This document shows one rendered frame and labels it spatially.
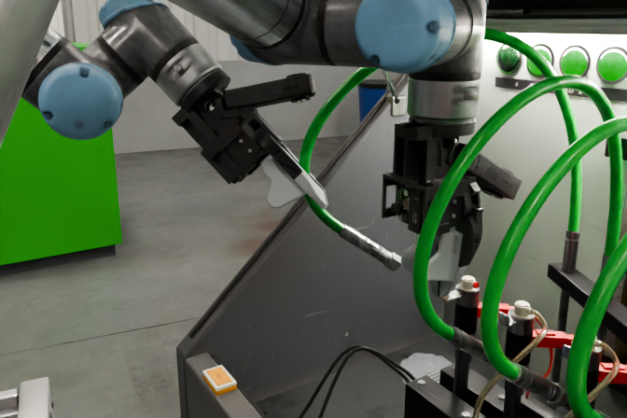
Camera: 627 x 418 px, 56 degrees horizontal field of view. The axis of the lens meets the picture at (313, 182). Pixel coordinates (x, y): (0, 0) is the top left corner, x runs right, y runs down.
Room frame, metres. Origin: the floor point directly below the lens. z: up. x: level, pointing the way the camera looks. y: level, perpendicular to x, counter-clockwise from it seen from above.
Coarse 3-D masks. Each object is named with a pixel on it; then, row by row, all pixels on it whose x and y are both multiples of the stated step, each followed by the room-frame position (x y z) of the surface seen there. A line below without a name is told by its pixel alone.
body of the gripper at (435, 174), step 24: (408, 144) 0.61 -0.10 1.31; (432, 144) 0.60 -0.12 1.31; (456, 144) 0.62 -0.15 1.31; (408, 168) 0.61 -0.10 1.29; (432, 168) 0.61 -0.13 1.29; (384, 192) 0.64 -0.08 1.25; (408, 192) 0.61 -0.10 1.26; (432, 192) 0.58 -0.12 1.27; (456, 192) 0.60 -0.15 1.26; (384, 216) 0.64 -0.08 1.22; (408, 216) 0.61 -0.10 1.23; (456, 216) 0.61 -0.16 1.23
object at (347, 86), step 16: (496, 32) 0.75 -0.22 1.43; (512, 48) 0.75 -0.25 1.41; (528, 48) 0.75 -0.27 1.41; (544, 64) 0.75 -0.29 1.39; (352, 80) 0.71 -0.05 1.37; (336, 96) 0.71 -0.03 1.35; (560, 96) 0.76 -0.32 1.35; (320, 112) 0.71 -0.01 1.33; (320, 128) 0.71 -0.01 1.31; (576, 128) 0.76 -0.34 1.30; (304, 144) 0.71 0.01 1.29; (304, 160) 0.71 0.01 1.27; (576, 176) 0.77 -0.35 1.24; (576, 192) 0.77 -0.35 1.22; (320, 208) 0.71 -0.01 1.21; (576, 208) 0.77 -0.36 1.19; (336, 224) 0.71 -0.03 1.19; (576, 224) 0.77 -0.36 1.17
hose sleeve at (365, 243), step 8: (344, 224) 0.72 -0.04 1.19; (344, 232) 0.71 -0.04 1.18; (352, 232) 0.71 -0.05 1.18; (352, 240) 0.71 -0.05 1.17; (360, 240) 0.72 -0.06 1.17; (368, 240) 0.72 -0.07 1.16; (360, 248) 0.72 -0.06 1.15; (368, 248) 0.72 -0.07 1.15; (376, 248) 0.72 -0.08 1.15; (384, 248) 0.73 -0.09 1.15; (376, 256) 0.72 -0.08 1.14; (384, 256) 0.72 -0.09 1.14
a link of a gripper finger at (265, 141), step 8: (256, 128) 0.71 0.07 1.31; (264, 136) 0.69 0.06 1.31; (264, 144) 0.68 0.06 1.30; (272, 144) 0.68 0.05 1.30; (272, 152) 0.68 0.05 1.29; (280, 152) 0.68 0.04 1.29; (280, 160) 0.68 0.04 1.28; (288, 160) 0.68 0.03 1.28; (288, 168) 0.68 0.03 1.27; (296, 168) 0.68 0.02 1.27; (296, 176) 0.68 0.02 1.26
